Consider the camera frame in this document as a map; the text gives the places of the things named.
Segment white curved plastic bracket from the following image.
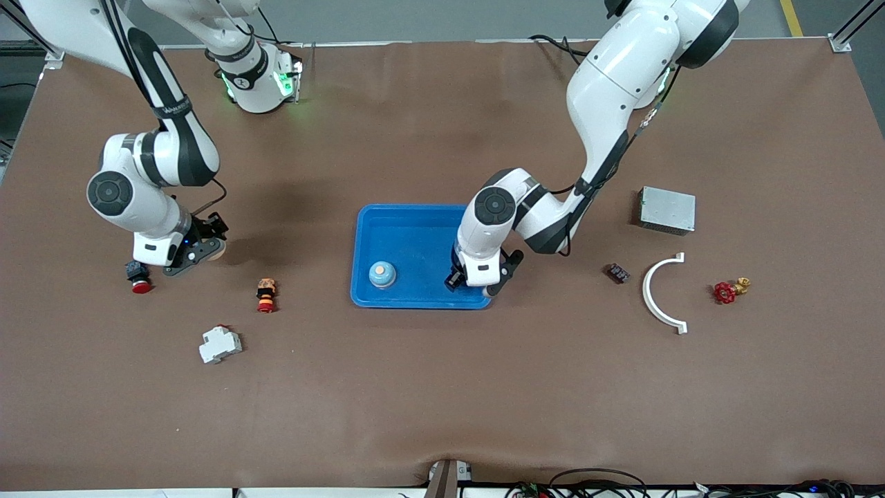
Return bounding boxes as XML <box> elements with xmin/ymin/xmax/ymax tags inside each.
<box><xmin>642</xmin><ymin>252</ymin><xmax>689</xmax><ymax>336</ymax></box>

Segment tangled black cables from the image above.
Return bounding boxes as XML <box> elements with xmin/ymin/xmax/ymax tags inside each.
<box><xmin>691</xmin><ymin>477</ymin><xmax>885</xmax><ymax>498</ymax></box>

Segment aluminium frame strut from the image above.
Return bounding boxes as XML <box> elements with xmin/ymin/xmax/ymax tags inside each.
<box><xmin>0</xmin><ymin>0</ymin><xmax>70</xmax><ymax>70</ymax></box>
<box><xmin>828</xmin><ymin>0</ymin><xmax>885</xmax><ymax>55</ymax></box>

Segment blue plastic tray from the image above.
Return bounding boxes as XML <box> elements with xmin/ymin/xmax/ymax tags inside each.
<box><xmin>350</xmin><ymin>203</ymin><xmax>494</xmax><ymax>310</ymax></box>

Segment black looped cable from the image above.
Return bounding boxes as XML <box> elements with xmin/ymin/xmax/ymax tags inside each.
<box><xmin>550</xmin><ymin>468</ymin><xmax>649</xmax><ymax>498</ymax></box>

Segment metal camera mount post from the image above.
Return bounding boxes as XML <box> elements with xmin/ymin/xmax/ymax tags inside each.
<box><xmin>424</xmin><ymin>459</ymin><xmax>473</xmax><ymax>498</ymax></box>

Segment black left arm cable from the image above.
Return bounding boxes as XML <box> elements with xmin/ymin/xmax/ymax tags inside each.
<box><xmin>550</xmin><ymin>62</ymin><xmax>685</xmax><ymax>257</ymax></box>

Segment silver metal box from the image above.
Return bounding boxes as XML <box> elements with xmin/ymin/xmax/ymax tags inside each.
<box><xmin>638</xmin><ymin>185</ymin><xmax>697</xmax><ymax>237</ymax></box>

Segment orange black push button switch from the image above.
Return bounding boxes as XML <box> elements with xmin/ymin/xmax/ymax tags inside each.
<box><xmin>255</xmin><ymin>277</ymin><xmax>279</xmax><ymax>314</ymax></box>

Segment red mushroom emergency stop button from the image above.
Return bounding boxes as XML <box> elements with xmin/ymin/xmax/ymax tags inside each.
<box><xmin>124</xmin><ymin>261</ymin><xmax>154</xmax><ymax>295</ymax></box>

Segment brass valve with red handwheel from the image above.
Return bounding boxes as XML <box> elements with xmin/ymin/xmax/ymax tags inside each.
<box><xmin>713</xmin><ymin>277</ymin><xmax>752</xmax><ymax>306</ymax></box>

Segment black base power cable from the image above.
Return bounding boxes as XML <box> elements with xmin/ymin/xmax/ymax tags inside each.
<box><xmin>259</xmin><ymin>7</ymin><xmax>305</xmax><ymax>66</ymax></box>
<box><xmin>529</xmin><ymin>33</ymin><xmax>588</xmax><ymax>62</ymax></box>

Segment white circuit breaker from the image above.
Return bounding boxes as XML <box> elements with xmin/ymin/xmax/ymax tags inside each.
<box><xmin>198</xmin><ymin>324</ymin><xmax>244</xmax><ymax>366</ymax></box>

